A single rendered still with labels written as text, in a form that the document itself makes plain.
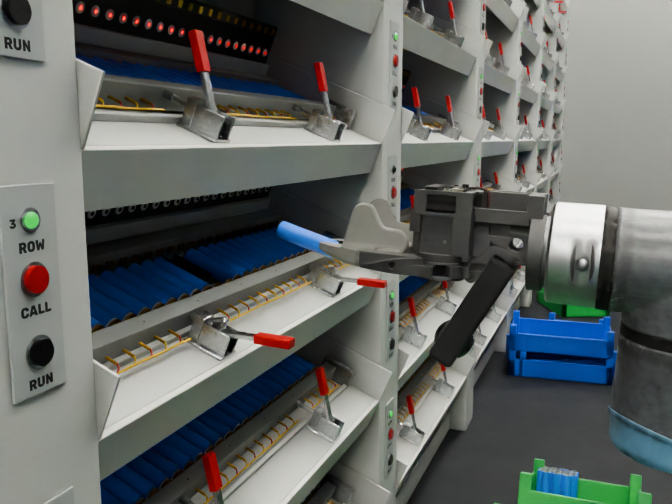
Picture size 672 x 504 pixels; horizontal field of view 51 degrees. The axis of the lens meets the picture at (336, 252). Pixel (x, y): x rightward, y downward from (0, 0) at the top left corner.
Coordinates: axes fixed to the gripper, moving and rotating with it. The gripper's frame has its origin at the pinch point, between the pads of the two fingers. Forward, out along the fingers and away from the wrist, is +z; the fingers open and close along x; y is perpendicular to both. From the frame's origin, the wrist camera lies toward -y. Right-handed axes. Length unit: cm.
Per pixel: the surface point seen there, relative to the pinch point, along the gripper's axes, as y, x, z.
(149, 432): -11.0, 22.7, 5.9
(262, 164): 8.5, 3.8, 6.5
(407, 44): 26, -48, 8
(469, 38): 33, -101, 8
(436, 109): 17, -101, 15
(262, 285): -5.2, -2.8, 9.5
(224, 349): -7.4, 12.3, 5.5
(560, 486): -53, -65, -22
